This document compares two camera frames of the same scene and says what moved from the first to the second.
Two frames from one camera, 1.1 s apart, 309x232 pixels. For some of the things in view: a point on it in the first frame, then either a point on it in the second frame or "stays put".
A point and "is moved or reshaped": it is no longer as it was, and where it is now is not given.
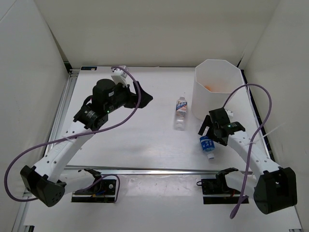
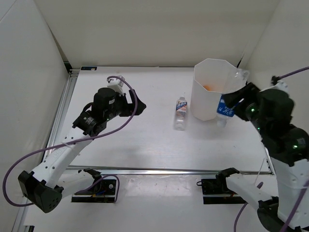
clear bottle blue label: x=207 y=144 is moved or reshaped
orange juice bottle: x=208 y=88 stays put
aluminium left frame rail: x=64 y=102 stays put
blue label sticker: x=88 y=68 stays put
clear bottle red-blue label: x=181 y=114 stays put
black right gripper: x=207 y=122 to x=246 y=93
